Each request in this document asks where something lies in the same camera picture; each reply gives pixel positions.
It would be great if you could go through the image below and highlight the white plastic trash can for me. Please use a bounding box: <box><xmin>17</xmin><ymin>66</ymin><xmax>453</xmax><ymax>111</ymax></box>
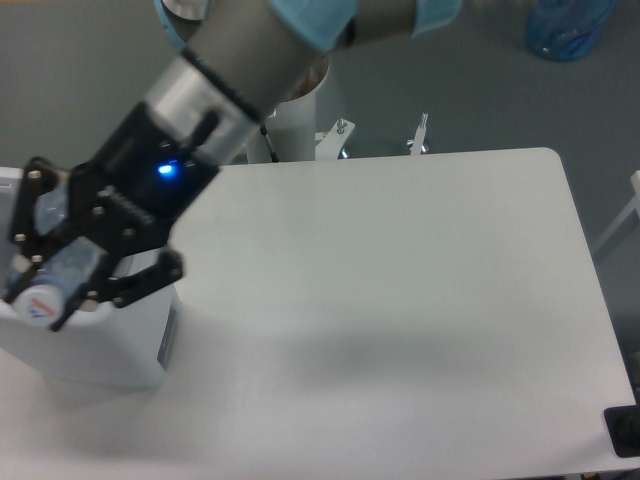
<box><xmin>0</xmin><ymin>166</ymin><xmax>183</xmax><ymax>391</ymax></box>

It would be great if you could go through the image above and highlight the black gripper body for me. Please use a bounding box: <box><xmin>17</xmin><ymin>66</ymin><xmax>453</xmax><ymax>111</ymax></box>
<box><xmin>64</xmin><ymin>102</ymin><xmax>220</xmax><ymax>261</ymax></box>

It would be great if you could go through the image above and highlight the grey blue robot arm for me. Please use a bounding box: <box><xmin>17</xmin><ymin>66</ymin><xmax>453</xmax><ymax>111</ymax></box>
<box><xmin>1</xmin><ymin>1</ymin><xmax>461</xmax><ymax>331</ymax></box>

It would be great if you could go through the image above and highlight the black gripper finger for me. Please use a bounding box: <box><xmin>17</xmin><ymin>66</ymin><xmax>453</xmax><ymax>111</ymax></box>
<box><xmin>2</xmin><ymin>157</ymin><xmax>74</xmax><ymax>303</ymax></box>
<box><xmin>49</xmin><ymin>247</ymin><xmax>184</xmax><ymax>332</ymax></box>

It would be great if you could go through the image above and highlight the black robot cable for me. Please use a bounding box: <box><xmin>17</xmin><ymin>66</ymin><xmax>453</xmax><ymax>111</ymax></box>
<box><xmin>258</xmin><ymin>124</ymin><xmax>280</xmax><ymax>164</ymax></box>

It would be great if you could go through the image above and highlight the black device at table edge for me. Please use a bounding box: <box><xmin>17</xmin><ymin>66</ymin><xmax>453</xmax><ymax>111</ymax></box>
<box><xmin>604</xmin><ymin>405</ymin><xmax>639</xmax><ymax>458</ymax></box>

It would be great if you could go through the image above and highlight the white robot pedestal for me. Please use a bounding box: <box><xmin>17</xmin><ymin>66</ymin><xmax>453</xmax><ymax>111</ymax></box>
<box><xmin>244</xmin><ymin>54</ymin><xmax>331</xmax><ymax>164</ymax></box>

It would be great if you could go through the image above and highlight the clear plastic bottle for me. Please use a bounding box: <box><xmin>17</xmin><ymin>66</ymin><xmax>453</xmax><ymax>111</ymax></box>
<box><xmin>11</xmin><ymin>186</ymin><xmax>102</xmax><ymax>327</ymax></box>

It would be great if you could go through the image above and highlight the blue plastic bag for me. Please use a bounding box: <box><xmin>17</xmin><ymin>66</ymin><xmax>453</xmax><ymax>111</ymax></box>
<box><xmin>524</xmin><ymin>0</ymin><xmax>617</xmax><ymax>62</ymax></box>

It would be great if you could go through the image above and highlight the white frame right edge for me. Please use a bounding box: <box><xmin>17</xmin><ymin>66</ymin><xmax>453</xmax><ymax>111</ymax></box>
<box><xmin>592</xmin><ymin>171</ymin><xmax>639</xmax><ymax>260</ymax></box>

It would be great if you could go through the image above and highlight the white base foot bracket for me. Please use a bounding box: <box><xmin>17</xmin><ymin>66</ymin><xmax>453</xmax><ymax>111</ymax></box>
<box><xmin>314</xmin><ymin>112</ymin><xmax>430</xmax><ymax>161</ymax></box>

